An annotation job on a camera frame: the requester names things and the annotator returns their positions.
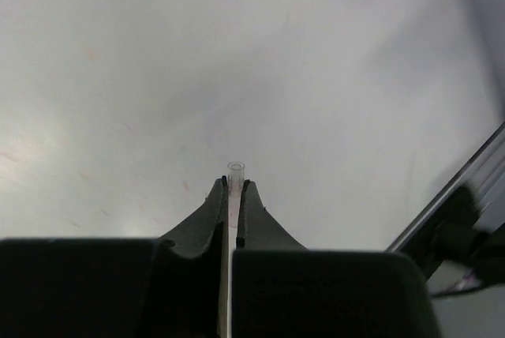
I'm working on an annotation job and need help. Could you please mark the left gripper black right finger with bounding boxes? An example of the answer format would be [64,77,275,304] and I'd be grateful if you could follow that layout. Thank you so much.
[231,181,440,337]

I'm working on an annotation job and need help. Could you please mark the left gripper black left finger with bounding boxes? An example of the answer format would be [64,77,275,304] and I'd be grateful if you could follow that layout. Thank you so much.
[1,178,228,337]

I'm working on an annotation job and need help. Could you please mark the small clear pink cap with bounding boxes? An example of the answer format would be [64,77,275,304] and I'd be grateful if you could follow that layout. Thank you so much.
[227,161,245,232]

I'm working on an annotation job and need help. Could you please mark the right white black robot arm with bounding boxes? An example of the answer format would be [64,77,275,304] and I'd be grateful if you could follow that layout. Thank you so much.
[398,185,504,298]

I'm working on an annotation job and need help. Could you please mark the aluminium frame rail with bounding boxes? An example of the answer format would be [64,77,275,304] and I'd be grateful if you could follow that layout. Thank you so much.
[387,125,504,257]

